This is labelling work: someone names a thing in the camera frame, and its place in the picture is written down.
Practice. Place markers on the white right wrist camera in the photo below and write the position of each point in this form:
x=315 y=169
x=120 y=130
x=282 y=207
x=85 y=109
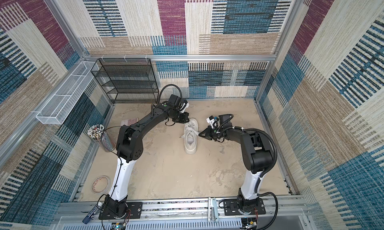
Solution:
x=213 y=122

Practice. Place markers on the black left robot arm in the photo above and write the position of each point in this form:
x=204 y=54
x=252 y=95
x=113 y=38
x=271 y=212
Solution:
x=130 y=148

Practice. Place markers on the black mesh shelf rack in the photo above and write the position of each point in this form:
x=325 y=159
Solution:
x=127 y=80

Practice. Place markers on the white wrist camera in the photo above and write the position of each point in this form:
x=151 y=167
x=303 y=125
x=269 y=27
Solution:
x=213 y=122
x=184 y=106

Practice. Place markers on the white wire mesh tray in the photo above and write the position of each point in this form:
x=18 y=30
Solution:
x=60 y=105

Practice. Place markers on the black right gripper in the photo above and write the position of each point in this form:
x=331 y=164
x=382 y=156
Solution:
x=208 y=135

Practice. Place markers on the white shoelace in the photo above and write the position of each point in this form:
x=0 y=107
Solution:
x=190 y=131

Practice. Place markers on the clear tape roll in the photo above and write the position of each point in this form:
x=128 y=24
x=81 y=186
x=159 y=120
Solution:
x=101 y=185

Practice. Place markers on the clear cup of pencils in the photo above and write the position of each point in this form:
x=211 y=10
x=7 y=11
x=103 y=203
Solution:
x=99 y=134

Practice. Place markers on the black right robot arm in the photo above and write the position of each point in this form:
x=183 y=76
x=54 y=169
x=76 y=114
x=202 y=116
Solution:
x=259 y=154

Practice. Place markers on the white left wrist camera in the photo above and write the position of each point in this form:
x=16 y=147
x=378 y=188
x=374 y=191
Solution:
x=184 y=106

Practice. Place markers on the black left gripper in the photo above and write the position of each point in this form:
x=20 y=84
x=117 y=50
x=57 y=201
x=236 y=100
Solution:
x=184 y=120

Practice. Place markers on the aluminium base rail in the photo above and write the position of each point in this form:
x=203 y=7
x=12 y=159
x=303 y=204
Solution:
x=288 y=213

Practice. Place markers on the white sneaker shoe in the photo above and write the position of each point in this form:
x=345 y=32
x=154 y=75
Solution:
x=191 y=143

